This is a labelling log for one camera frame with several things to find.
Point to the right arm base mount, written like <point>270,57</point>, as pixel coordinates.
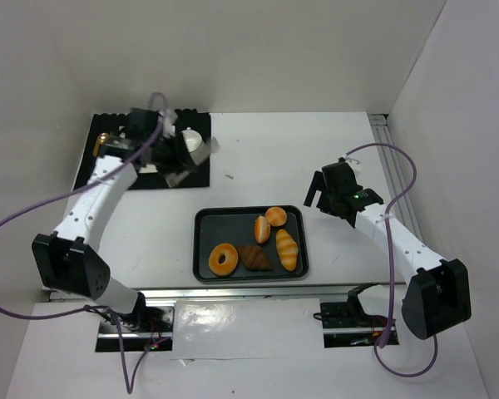
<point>346,324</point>

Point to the dark chocolate croissant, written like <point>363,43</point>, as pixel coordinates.
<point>253,258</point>

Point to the white square plate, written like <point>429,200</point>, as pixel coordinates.
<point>148,169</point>

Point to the striped orange bread roll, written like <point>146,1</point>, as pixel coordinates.
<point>287,250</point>

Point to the black placemat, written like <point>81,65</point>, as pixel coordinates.
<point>113,123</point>

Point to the aluminium rail right side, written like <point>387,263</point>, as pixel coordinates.
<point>393,171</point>

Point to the aluminium rail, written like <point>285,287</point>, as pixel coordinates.
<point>393,171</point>
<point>249,292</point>

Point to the white cup with handle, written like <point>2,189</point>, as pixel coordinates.
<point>193,139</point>

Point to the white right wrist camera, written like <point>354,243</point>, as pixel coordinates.
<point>354,164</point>

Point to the black baking tray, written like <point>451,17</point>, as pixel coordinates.
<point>235,225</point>

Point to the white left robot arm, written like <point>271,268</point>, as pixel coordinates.
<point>68,260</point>

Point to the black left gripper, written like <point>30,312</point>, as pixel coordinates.
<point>182,157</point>

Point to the gold spoon green handle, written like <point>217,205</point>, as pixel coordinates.
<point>100,141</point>

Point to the round orange bun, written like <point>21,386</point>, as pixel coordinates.
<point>276,216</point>

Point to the split orange bun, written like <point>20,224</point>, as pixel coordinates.
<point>262,230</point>

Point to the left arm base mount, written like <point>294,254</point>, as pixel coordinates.
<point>155,333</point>

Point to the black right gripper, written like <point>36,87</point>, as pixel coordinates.
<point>322,193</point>

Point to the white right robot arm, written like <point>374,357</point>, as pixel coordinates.
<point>438,293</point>

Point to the aluminium rail front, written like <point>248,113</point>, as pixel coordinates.
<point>249,292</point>

